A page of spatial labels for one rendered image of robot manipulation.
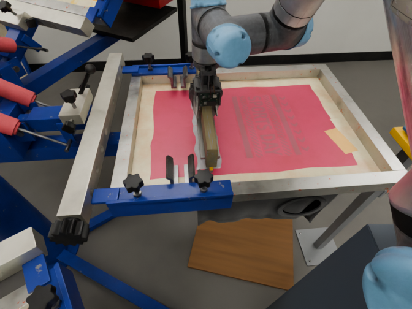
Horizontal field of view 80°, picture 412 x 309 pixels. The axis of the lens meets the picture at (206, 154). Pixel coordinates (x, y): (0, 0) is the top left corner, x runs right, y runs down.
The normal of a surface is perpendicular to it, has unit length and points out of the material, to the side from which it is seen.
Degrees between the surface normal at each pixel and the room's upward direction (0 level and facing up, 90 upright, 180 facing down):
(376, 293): 95
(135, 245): 0
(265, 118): 0
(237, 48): 92
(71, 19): 32
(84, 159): 0
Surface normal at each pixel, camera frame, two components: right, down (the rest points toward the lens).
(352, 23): 0.09, 0.76
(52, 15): -0.22, -0.18
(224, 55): 0.31, 0.75
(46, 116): 0.01, -0.65
